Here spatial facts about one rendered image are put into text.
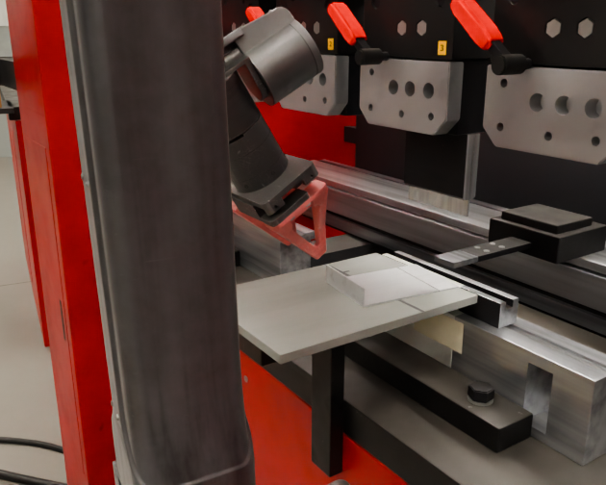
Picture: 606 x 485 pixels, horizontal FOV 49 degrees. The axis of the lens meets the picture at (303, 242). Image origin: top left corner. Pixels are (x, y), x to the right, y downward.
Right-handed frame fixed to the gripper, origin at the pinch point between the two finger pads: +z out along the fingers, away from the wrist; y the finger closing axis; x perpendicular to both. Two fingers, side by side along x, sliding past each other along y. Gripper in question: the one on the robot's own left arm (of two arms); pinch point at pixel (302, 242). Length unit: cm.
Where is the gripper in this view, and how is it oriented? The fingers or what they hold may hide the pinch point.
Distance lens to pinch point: 69.6
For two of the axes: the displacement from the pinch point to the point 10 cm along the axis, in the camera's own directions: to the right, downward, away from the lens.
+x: -7.1, 6.4, -2.9
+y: -5.5, -2.5, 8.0
